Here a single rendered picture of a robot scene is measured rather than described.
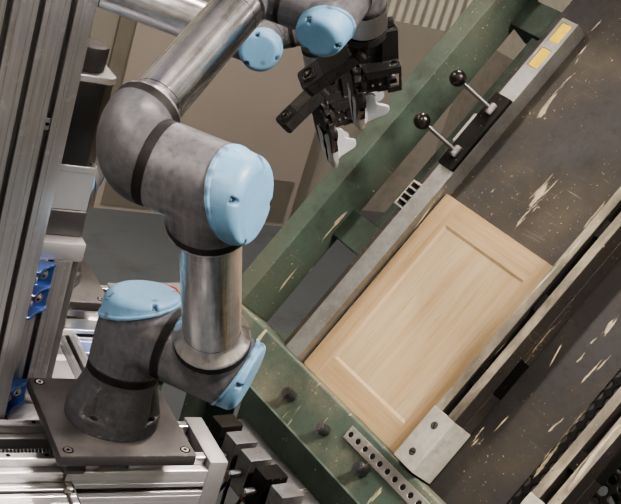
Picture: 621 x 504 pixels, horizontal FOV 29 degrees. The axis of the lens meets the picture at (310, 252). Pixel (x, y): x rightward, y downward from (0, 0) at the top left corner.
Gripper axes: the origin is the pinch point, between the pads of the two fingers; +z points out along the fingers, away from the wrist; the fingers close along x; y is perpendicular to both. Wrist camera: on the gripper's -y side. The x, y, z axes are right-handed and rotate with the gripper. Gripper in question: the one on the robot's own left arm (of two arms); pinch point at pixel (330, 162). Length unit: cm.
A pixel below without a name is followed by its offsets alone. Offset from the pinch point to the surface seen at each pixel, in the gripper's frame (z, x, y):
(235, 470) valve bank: 50, -18, -38
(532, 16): -3, 28, 65
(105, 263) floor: 140, 226, -27
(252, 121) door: 130, 285, 63
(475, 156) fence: 13.5, 4.7, 34.8
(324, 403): 45, -16, -16
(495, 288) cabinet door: 26.8, -24.0, 21.8
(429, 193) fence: 18.4, 4.7, 22.8
